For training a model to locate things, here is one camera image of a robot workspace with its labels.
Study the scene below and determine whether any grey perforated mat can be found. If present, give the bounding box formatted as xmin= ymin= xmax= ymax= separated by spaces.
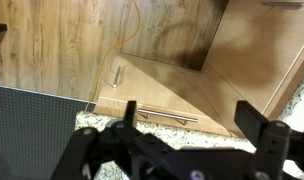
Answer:
xmin=0 ymin=85 xmax=86 ymax=180

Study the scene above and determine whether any side cabinet door with handle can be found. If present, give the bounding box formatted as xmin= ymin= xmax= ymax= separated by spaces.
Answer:
xmin=207 ymin=0 xmax=304 ymax=115

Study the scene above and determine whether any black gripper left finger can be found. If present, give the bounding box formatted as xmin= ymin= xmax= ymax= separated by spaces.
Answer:
xmin=123 ymin=101 xmax=137 ymax=127

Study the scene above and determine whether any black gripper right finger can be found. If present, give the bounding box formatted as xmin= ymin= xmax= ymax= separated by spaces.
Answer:
xmin=234 ymin=101 xmax=269 ymax=146

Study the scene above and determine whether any wooden drawer with steel handle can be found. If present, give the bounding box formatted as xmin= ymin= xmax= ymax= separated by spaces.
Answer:
xmin=93 ymin=97 xmax=230 ymax=136

